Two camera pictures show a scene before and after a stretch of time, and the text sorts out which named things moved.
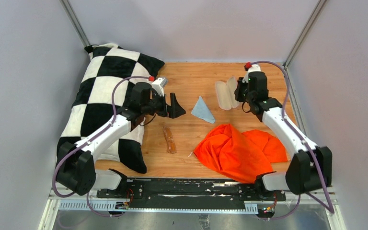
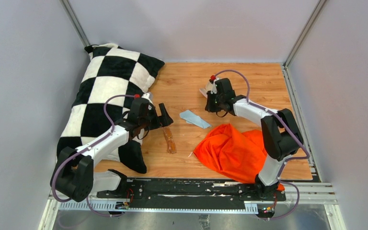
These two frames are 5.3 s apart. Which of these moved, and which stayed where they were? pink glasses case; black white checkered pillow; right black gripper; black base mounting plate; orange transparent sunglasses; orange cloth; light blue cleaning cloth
Moved: pink glasses case; light blue cleaning cloth; right black gripper
Stayed: orange transparent sunglasses; black white checkered pillow; orange cloth; black base mounting plate
